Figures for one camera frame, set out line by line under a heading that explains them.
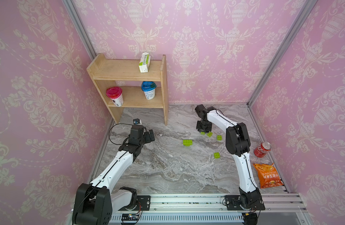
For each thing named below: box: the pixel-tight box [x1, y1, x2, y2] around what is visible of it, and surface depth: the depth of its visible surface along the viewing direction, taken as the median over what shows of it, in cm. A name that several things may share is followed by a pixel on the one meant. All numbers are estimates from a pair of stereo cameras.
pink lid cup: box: [105, 86, 124, 107], surface depth 86 cm
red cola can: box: [253, 141, 272, 158], surface depth 86 cm
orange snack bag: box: [253, 162, 285, 189], surface depth 80 cm
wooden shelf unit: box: [86, 53, 168, 127], surface depth 83 cm
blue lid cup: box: [141, 81, 157, 100], surface depth 91 cm
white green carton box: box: [138, 52, 151, 74], surface depth 79 cm
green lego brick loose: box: [213, 152, 221, 159], surface depth 91 cm
